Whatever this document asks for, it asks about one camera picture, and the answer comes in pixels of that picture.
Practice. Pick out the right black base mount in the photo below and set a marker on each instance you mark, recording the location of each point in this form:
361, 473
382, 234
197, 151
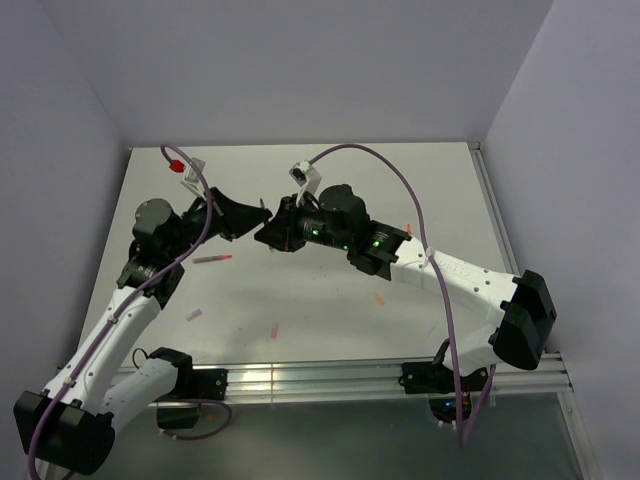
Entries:
431, 378

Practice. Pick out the aluminium front rail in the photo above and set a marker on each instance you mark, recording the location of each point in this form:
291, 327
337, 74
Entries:
364, 380

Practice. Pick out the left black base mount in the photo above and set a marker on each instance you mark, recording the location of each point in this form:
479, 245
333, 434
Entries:
185, 404

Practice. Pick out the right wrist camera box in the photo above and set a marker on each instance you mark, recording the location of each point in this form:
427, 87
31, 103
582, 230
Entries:
307, 178

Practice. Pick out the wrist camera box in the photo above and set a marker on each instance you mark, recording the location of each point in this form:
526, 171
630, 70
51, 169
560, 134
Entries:
307, 178
191, 180

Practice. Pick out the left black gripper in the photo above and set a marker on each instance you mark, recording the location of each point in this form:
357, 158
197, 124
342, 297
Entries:
234, 219

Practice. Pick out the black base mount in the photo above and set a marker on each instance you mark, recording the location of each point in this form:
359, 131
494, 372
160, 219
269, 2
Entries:
185, 404
431, 378

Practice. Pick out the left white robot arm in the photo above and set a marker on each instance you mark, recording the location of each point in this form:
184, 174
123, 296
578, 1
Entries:
74, 421

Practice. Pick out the aluminium rail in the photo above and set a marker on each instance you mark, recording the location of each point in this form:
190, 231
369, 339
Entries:
493, 207
364, 380

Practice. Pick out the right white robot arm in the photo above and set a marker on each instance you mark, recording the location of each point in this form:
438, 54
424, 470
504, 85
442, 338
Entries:
517, 312

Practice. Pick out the aluminium right side rail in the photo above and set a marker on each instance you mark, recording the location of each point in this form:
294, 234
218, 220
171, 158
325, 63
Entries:
493, 207

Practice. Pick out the red highlighter pen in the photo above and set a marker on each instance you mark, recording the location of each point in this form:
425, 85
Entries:
212, 258

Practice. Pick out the purple pen cap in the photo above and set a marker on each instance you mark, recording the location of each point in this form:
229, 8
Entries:
193, 315

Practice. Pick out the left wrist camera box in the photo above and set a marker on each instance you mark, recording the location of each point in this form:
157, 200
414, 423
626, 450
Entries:
191, 180

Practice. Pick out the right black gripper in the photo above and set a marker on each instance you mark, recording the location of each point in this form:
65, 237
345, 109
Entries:
281, 232

